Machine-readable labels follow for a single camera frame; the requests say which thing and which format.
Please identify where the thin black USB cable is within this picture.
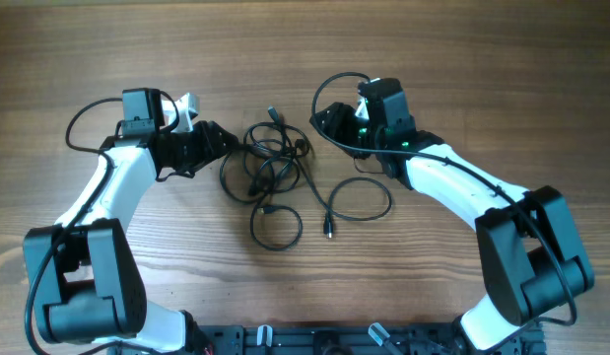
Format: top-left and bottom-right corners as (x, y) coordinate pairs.
(242, 142), (305, 252)

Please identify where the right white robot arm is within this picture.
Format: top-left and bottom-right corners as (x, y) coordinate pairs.
(310, 75), (594, 354)

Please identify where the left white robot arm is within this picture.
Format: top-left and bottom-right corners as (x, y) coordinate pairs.
(23, 88), (239, 354)

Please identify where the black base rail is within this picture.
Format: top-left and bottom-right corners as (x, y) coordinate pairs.
(195, 322), (547, 355)

